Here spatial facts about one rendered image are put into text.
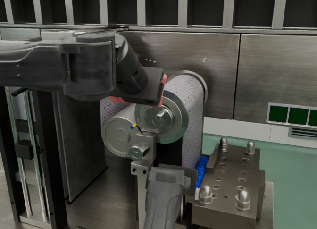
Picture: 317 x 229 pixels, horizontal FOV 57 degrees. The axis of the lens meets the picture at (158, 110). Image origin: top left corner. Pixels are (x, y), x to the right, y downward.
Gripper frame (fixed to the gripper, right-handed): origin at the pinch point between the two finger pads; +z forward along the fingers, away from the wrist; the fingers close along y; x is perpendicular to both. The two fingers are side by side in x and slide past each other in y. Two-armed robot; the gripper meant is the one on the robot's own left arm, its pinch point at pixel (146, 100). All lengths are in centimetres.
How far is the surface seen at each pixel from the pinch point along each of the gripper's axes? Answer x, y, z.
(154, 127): -1.7, -1.7, 13.7
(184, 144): -3.3, 5.6, 19.5
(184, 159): -6.8, 5.6, 22.5
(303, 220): -3, 67, 201
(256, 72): 28.0, 20.9, 34.8
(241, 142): 77, 12, 295
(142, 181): -14.5, -4.3, 22.1
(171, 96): 6.0, 2.0, 9.9
